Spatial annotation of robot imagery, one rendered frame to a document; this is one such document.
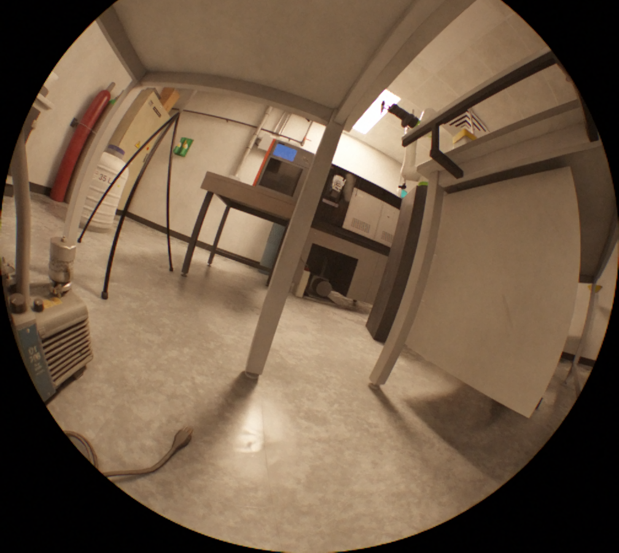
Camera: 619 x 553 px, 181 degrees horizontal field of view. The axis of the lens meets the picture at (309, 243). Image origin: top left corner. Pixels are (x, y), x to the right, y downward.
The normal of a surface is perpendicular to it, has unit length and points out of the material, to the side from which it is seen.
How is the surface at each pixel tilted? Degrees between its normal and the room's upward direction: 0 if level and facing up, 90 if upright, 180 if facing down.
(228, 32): 180
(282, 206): 90
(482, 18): 180
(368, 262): 90
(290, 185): 90
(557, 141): 90
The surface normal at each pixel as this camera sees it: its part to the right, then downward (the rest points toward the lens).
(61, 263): 0.94, 0.29
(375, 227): 0.22, 0.00
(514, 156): -0.92, -0.33
